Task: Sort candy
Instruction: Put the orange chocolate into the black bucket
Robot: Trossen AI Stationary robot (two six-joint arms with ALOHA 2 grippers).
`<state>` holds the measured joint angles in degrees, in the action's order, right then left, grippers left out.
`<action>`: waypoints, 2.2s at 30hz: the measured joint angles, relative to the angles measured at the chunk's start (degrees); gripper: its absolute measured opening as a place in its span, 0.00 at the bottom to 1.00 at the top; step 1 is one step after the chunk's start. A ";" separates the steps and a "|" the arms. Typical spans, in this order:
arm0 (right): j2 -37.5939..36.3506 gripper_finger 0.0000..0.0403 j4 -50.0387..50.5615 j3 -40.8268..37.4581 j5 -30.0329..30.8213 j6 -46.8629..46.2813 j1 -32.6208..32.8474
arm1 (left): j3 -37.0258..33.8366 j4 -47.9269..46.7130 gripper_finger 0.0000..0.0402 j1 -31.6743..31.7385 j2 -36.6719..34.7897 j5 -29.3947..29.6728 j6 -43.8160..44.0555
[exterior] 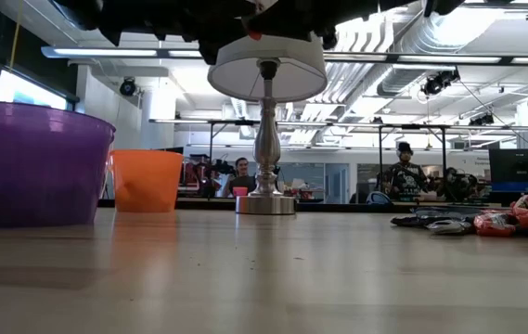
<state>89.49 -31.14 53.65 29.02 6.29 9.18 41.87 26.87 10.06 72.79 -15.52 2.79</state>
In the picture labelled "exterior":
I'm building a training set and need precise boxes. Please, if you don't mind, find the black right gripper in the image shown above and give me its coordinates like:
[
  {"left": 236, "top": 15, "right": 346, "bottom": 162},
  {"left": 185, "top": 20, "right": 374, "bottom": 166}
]
[{"left": 262, "top": 0, "right": 381, "bottom": 51}]

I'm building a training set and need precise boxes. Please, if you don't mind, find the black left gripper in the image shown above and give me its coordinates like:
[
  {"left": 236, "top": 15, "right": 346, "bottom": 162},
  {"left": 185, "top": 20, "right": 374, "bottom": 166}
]
[{"left": 53, "top": 0, "right": 256, "bottom": 67}]

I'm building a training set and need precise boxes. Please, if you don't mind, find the white shade silver table lamp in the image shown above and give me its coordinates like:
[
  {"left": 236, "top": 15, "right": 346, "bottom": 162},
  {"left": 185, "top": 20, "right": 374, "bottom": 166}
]
[{"left": 206, "top": 32, "right": 329, "bottom": 216}]

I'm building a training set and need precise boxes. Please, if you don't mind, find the black ceiling spotlight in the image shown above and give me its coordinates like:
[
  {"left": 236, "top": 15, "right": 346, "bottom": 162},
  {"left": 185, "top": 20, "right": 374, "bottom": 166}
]
[
  {"left": 469, "top": 112, "right": 496, "bottom": 127},
  {"left": 419, "top": 68, "right": 462, "bottom": 97},
  {"left": 118, "top": 76, "right": 138, "bottom": 98}
]

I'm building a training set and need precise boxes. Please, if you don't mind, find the orange pumpkin plastic bucket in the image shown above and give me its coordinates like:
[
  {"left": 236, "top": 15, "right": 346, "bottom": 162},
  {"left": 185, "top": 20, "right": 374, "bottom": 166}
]
[{"left": 109, "top": 148, "right": 185, "bottom": 213}]

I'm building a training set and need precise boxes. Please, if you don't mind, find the person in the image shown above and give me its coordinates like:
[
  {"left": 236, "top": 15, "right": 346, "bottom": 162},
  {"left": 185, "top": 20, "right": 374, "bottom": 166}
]
[
  {"left": 380, "top": 141, "right": 431, "bottom": 201},
  {"left": 224, "top": 156, "right": 259, "bottom": 197}
]

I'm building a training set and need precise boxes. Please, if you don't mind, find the purple plastic bucket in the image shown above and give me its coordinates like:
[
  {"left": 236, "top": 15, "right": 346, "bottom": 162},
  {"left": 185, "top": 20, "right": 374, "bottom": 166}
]
[{"left": 0, "top": 100, "right": 117, "bottom": 228}]

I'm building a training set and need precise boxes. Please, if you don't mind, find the black computer monitor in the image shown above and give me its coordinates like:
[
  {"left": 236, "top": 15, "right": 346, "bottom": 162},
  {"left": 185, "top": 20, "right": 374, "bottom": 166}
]
[{"left": 487, "top": 148, "right": 528, "bottom": 194}]

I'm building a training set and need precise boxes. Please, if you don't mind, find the silver ventilation duct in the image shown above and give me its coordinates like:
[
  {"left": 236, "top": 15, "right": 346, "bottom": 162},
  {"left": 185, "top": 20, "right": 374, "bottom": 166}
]
[{"left": 328, "top": 18, "right": 431, "bottom": 101}]

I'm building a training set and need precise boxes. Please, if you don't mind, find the yellow cable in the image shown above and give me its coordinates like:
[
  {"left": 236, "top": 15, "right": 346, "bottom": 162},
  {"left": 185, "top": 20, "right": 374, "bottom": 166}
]
[{"left": 8, "top": 0, "right": 25, "bottom": 71}]

